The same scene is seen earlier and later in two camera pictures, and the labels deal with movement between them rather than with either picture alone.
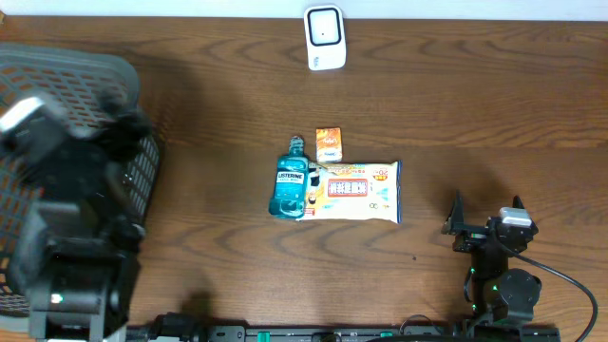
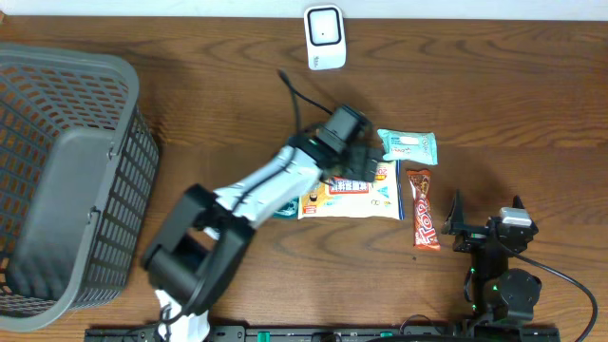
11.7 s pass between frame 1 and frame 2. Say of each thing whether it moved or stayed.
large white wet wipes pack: stayed
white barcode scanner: stayed
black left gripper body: moved
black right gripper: stayed
